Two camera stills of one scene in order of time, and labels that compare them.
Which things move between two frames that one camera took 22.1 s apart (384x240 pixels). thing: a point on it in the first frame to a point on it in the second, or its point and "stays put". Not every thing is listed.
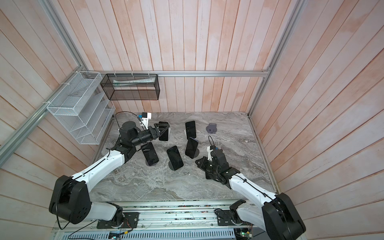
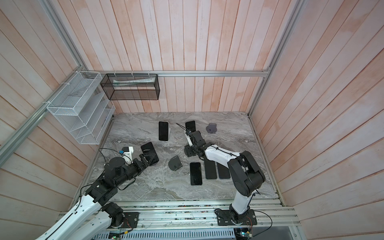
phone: (175, 157) to (195, 171)
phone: (191, 129) stays put
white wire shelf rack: (82, 106) stays put
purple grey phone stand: (211, 128) stays put
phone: (165, 136) stays put
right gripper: (202, 164) to (189, 151)
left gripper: (157, 130) to (144, 161)
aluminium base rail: (173, 215) stays put
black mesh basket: (131, 86) stays put
